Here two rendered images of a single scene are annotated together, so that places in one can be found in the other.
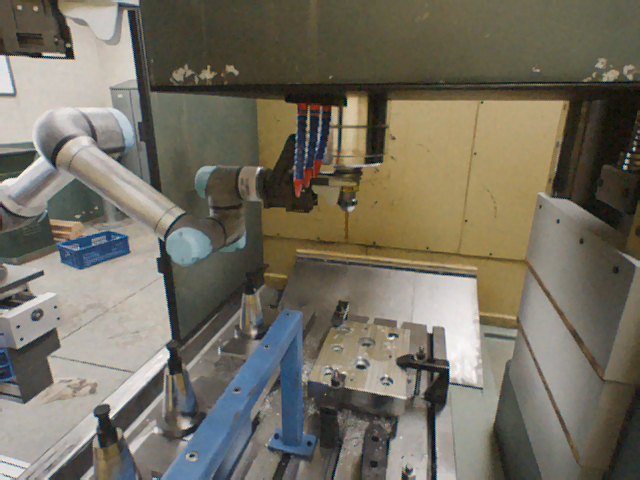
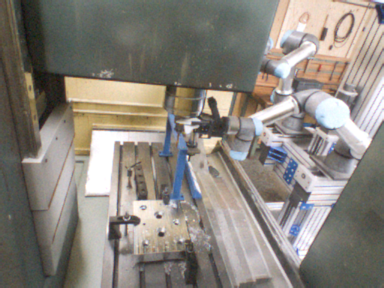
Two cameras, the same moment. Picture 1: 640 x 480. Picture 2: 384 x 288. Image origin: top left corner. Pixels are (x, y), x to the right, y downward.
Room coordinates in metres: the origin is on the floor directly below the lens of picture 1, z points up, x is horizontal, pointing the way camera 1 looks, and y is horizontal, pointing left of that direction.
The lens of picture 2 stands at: (1.59, -0.48, 1.87)
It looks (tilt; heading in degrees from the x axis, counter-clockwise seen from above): 29 degrees down; 148
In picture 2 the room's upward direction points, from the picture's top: 11 degrees clockwise
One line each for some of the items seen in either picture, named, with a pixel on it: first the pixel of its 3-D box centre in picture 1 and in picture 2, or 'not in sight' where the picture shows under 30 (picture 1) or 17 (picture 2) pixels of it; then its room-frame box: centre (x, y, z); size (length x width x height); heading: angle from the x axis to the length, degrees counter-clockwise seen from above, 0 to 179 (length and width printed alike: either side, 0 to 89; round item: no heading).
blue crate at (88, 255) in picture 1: (95, 248); not in sight; (4.00, 2.52, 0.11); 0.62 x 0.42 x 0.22; 150
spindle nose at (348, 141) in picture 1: (349, 131); (184, 93); (0.79, -0.06, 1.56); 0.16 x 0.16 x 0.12
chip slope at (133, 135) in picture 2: not in sight; (153, 167); (0.16, 0.11, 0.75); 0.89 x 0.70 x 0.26; 75
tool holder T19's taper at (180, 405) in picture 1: (178, 390); not in sight; (0.40, 0.18, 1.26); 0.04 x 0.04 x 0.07
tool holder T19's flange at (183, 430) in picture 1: (182, 419); not in sight; (0.40, 0.18, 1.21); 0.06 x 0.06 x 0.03
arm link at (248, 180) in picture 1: (254, 184); (229, 124); (0.84, 0.15, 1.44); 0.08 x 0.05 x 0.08; 165
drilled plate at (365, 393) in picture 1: (363, 360); (160, 226); (0.86, -0.12, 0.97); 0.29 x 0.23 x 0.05; 165
